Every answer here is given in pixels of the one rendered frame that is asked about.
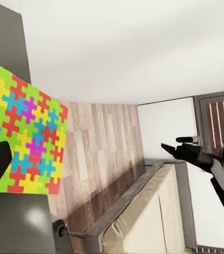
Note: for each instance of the bed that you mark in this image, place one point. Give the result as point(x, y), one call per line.
point(155, 216)

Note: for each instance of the fixed window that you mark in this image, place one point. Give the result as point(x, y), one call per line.
point(209, 110)

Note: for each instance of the desk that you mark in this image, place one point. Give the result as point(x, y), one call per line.
point(25, 221)

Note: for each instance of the jigsaw puzzle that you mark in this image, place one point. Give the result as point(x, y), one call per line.
point(34, 124)

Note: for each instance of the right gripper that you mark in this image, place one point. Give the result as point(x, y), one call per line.
point(193, 154)

